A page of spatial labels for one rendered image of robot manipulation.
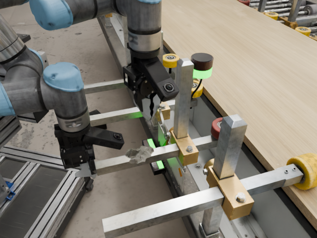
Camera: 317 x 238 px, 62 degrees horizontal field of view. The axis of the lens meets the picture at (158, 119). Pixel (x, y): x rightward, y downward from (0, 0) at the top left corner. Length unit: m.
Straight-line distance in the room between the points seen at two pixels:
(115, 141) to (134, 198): 1.07
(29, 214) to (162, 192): 0.77
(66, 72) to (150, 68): 0.18
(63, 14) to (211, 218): 0.59
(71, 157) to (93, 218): 1.04
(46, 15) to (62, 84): 0.13
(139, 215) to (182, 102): 0.34
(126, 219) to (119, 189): 1.24
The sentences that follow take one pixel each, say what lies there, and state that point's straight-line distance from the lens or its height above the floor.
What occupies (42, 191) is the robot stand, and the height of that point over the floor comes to 0.21.
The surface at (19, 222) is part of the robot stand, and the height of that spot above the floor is 0.21.
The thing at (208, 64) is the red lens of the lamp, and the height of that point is 1.12.
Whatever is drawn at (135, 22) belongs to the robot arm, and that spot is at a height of 1.26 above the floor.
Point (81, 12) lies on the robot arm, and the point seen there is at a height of 1.28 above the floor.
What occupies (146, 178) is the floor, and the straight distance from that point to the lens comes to 1.84.
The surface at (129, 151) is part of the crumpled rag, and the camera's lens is 0.80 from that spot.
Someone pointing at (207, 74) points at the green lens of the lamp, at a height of 1.10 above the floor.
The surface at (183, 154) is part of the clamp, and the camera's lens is 0.79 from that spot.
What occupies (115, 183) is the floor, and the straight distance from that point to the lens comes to 1.84.
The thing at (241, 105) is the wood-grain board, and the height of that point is 0.90.
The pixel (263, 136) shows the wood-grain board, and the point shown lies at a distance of 0.86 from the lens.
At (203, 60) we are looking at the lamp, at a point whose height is 1.13.
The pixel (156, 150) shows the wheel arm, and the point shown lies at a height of 0.86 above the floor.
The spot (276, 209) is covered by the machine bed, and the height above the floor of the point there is 0.75.
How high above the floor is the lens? 1.45
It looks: 39 degrees down
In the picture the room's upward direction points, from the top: straight up
